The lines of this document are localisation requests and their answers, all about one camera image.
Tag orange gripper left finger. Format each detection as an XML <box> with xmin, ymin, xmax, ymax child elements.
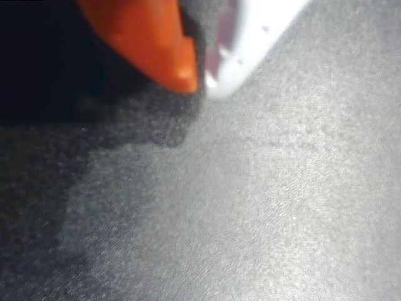
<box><xmin>76</xmin><ymin>0</ymin><xmax>199</xmax><ymax>94</ymax></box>

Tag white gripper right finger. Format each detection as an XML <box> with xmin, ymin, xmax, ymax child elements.
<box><xmin>203</xmin><ymin>0</ymin><xmax>311</xmax><ymax>101</ymax></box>

